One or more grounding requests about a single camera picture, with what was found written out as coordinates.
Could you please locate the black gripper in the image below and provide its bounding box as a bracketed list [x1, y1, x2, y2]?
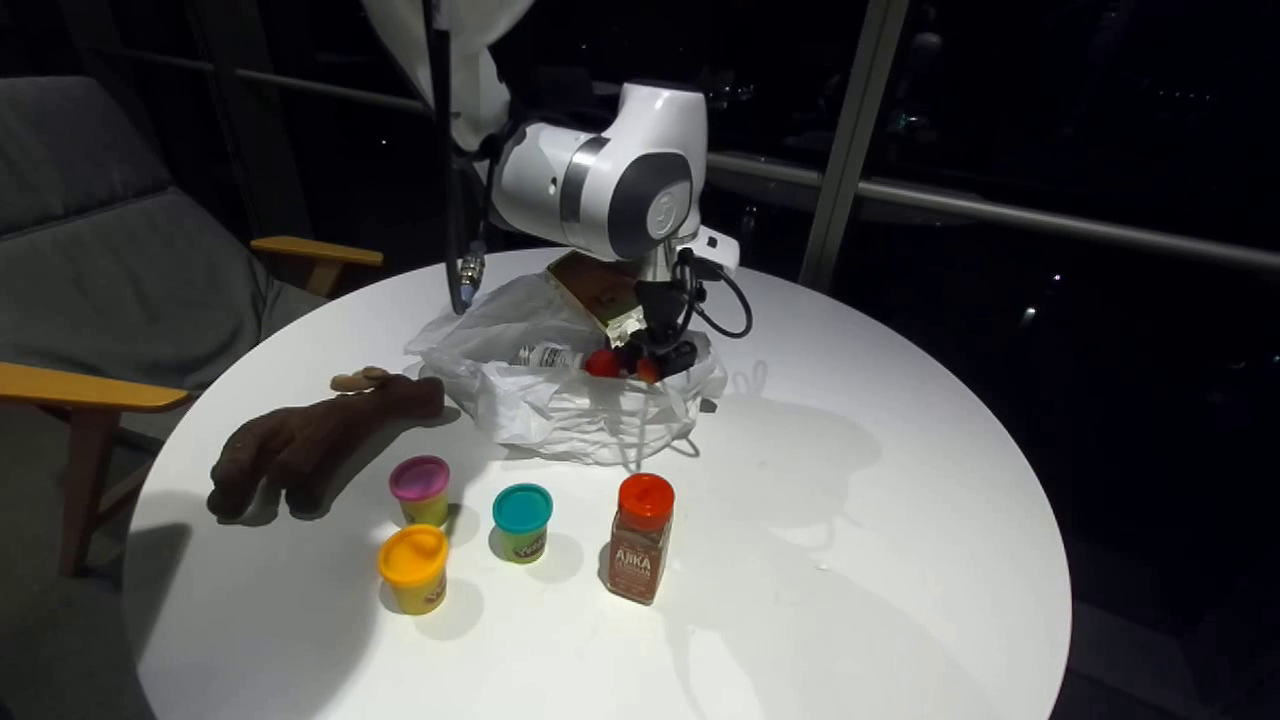
[627, 270, 703, 379]

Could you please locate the spice jar with red lid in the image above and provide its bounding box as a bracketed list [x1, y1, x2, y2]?
[595, 468, 680, 612]

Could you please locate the teal lid dough container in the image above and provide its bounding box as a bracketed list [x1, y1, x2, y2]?
[483, 481, 557, 564]

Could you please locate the pink lid dough container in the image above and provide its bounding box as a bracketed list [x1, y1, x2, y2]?
[387, 450, 458, 528]

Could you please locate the yellow lid dough container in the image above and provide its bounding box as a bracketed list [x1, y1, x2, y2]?
[371, 521, 452, 621]

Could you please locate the brown deer plush toy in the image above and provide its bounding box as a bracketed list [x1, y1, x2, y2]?
[205, 367, 452, 528]

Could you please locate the white plastic bag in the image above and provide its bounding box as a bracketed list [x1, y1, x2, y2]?
[402, 258, 735, 473]

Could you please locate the horizontal metal railing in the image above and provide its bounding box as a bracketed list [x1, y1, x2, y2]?
[703, 147, 1280, 285]

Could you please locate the grey armchair with wooden arms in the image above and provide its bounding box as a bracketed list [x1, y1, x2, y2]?
[0, 70, 394, 574]

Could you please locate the black looped gripper cable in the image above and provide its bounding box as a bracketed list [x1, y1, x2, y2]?
[674, 238, 761, 345]

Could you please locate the taped wrist camera box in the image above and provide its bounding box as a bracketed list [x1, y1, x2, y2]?
[550, 251, 649, 346]

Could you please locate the black cable with silver connector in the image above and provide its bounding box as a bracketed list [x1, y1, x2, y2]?
[419, 0, 491, 319]

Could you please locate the vertical metal post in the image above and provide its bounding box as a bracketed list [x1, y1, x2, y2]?
[797, 0, 914, 291]

